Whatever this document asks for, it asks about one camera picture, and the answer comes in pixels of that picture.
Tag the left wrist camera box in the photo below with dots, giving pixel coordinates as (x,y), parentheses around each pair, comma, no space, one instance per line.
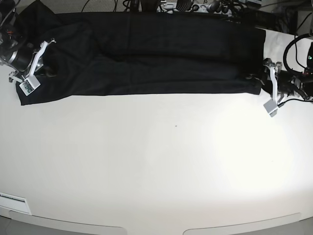
(271,106)

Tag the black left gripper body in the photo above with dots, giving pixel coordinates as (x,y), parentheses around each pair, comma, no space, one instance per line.
(286,84)

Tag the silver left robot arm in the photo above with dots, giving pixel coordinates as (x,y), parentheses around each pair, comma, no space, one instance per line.
(304,76)

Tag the background power strip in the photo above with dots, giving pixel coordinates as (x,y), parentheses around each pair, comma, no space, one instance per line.
(192,6)

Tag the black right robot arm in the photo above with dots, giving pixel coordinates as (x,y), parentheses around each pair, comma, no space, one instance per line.
(15,50)

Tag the black T-shirt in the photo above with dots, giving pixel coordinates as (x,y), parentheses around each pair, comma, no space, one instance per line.
(106,53)

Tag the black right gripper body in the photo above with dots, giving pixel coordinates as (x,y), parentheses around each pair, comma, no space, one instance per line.
(22,58)

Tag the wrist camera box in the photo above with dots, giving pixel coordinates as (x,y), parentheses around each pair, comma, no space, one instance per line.
(271,106)
(29,85)

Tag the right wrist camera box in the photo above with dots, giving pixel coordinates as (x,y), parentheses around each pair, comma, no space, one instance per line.
(29,85)

